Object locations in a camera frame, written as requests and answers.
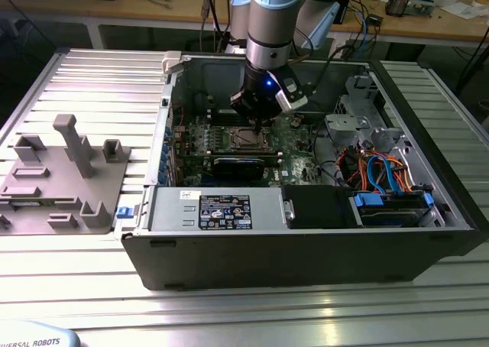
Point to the finned CPU cooler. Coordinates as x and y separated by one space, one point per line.
396 5

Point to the wooden desk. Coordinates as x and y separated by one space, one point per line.
114 10

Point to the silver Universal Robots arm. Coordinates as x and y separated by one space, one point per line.
271 22

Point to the green motherboard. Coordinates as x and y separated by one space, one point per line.
296 154

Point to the pale blue teach pendant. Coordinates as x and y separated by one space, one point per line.
34 337

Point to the black open PC case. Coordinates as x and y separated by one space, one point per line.
267 259

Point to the small black adapter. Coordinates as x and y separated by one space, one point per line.
375 20

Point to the blue case latch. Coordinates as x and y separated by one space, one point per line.
123 212

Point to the RAM stick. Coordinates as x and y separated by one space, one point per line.
244 155

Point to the silver Intel CPU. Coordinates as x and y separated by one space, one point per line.
246 138

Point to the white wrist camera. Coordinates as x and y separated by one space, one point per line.
292 100

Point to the silver power supply unit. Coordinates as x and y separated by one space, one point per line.
168 209

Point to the white paper sheets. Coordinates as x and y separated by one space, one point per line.
464 10

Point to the grey metal drive cage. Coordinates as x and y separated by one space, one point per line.
349 121

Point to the white label sheet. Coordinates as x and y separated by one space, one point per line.
338 47

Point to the grey electronic module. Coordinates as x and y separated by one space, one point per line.
420 5

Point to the hard disk in blue carrier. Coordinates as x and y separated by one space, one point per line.
368 202

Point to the grey parts rack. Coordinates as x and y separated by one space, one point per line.
57 202

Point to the round coin battery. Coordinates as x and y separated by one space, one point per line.
295 122

